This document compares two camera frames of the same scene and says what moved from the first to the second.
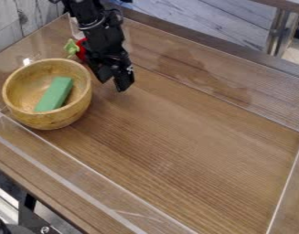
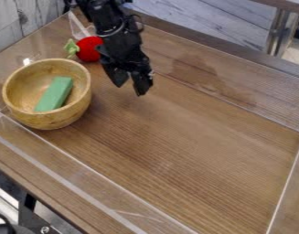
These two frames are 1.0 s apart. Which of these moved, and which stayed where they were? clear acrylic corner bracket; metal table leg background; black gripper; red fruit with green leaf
Moved: black gripper
Stayed: clear acrylic corner bracket; metal table leg background; red fruit with green leaf
